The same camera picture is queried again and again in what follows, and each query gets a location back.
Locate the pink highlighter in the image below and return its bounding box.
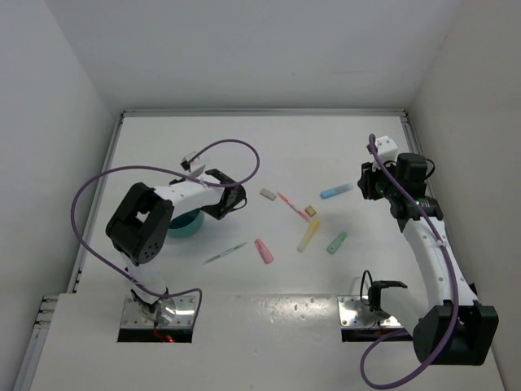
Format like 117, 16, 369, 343
254, 238, 274, 265

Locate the red pen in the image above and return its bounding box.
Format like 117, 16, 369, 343
276, 192, 311, 222

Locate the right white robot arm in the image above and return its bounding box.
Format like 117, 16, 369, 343
357, 153, 499, 366

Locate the green highlighter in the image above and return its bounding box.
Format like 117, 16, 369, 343
326, 231, 348, 255

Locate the green pen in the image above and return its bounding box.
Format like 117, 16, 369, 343
204, 242, 248, 265

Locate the teal round organizer container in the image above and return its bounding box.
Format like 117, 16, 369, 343
167, 209, 204, 239

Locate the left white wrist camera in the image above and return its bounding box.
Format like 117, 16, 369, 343
180, 152, 207, 178

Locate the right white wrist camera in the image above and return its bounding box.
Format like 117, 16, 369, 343
370, 135, 398, 163

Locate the metal base plate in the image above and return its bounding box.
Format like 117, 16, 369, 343
120, 296, 197, 331
337, 295, 401, 330

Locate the yellow highlighter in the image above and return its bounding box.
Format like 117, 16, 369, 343
297, 219, 320, 253

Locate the aluminium table frame rail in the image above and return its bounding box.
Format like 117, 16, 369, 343
32, 111, 423, 390

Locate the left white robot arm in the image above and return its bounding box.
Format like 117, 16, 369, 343
105, 169, 247, 318

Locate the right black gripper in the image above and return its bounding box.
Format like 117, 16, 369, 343
357, 156, 401, 201

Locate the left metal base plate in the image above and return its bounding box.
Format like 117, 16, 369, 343
120, 296, 197, 331

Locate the blue highlighter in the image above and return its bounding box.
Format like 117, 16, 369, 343
320, 183, 353, 200

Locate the grey white eraser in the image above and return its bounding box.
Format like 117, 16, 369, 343
260, 188, 277, 200

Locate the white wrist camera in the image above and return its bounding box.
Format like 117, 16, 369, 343
370, 135, 398, 163
180, 152, 207, 178

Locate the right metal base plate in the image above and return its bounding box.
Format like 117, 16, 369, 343
337, 295, 401, 330

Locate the small brown eraser block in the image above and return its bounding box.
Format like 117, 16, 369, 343
304, 206, 316, 216

